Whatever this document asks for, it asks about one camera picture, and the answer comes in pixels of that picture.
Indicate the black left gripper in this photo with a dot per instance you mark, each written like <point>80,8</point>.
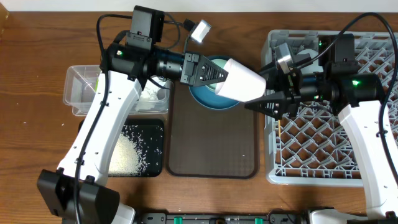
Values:
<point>188,65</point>

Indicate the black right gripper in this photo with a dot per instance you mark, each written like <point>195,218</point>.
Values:
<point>286,99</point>

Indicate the mint green bowl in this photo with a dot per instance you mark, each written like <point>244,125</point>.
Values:
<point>221,63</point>

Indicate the pink cup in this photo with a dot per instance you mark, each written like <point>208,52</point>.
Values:
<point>241,84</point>

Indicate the light blue bowl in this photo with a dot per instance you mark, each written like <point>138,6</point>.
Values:
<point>308,54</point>

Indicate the white tissue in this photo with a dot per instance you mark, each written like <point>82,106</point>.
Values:
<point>150,95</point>

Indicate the yellow green snack wrapper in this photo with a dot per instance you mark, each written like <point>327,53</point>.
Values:
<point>96,85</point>

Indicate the wooden chopstick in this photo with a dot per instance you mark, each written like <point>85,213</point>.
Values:
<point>279,128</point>

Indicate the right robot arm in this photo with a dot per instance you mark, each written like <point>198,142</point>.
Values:
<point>359,102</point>

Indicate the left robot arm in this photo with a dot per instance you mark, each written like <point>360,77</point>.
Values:
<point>76,191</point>

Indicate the grey dishwasher rack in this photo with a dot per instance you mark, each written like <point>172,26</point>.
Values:
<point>313,148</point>

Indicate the dark blue plate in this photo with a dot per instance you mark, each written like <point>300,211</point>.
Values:
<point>205,96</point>

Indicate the brown serving tray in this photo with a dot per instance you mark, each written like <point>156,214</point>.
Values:
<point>210,143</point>

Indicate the spilled white rice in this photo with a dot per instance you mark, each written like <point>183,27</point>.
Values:
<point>127,155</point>

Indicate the clear plastic bin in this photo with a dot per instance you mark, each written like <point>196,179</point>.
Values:
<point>79,91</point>

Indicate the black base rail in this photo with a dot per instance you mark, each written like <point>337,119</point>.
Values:
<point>271,218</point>

